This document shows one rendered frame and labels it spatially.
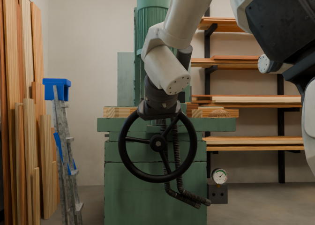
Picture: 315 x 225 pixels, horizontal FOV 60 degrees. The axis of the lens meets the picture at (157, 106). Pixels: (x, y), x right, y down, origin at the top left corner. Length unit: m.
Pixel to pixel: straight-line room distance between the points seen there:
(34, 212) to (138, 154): 1.45
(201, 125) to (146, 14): 0.57
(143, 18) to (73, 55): 2.50
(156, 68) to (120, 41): 3.14
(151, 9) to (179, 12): 0.84
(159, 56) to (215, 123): 0.67
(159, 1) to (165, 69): 0.80
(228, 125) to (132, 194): 0.50
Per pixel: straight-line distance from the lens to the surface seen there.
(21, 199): 2.44
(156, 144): 0.98
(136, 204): 1.23
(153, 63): 0.60
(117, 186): 1.22
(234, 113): 1.40
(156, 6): 1.35
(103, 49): 3.72
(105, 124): 1.18
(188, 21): 0.52
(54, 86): 1.95
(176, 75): 0.57
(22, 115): 2.40
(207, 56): 3.72
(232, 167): 3.86
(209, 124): 1.21
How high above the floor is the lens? 0.91
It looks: 2 degrees up
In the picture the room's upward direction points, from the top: straight up
